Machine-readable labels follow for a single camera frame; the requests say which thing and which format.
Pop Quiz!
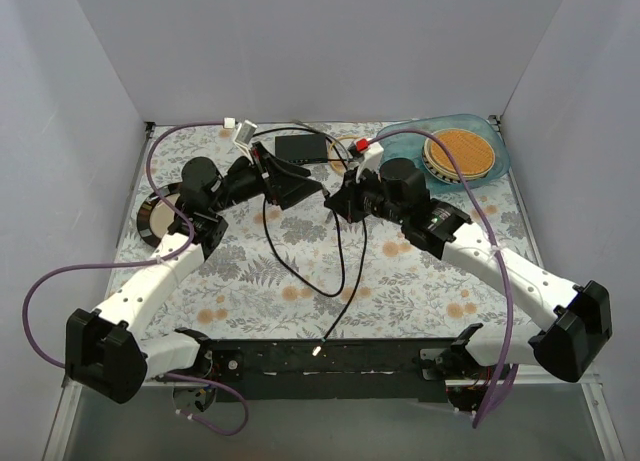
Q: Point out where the black network switch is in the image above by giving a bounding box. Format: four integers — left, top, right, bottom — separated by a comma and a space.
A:
275, 134, 328, 165

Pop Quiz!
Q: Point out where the black ethernet cable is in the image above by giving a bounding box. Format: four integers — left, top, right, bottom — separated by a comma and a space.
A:
252, 127, 351, 297

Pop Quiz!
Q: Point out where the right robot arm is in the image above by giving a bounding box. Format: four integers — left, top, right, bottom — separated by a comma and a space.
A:
325, 158, 612, 382

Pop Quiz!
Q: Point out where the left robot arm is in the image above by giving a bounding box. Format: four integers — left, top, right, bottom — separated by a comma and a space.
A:
64, 143, 323, 403

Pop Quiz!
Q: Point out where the teal plastic tray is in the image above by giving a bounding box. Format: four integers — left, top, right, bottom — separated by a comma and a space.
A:
378, 114, 510, 195

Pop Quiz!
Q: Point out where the floral tablecloth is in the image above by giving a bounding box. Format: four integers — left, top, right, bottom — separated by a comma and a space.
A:
116, 123, 538, 339

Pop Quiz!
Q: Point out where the black rimmed plate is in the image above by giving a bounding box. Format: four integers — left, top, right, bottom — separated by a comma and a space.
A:
136, 192, 175, 248

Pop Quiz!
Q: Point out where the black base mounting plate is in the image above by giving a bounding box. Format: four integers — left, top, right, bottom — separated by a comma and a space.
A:
164, 336, 501, 402

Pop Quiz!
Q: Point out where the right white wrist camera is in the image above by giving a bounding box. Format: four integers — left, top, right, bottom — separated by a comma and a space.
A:
349, 138, 384, 171

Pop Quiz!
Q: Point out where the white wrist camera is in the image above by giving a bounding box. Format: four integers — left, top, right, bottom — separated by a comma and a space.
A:
222, 117, 257, 146
349, 138, 384, 171

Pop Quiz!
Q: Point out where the yellow ethernet cable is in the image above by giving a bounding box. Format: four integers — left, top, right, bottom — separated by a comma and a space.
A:
327, 135, 359, 175

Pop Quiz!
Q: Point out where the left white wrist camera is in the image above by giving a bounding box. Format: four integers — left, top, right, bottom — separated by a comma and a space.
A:
222, 117, 257, 146

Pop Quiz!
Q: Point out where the black braided cable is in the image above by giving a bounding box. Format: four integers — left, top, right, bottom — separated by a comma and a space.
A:
319, 215, 371, 343

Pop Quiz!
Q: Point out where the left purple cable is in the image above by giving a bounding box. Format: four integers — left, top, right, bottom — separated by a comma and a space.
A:
22, 122, 229, 370

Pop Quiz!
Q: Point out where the aluminium frame rail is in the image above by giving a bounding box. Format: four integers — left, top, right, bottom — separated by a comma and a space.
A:
581, 374, 626, 461

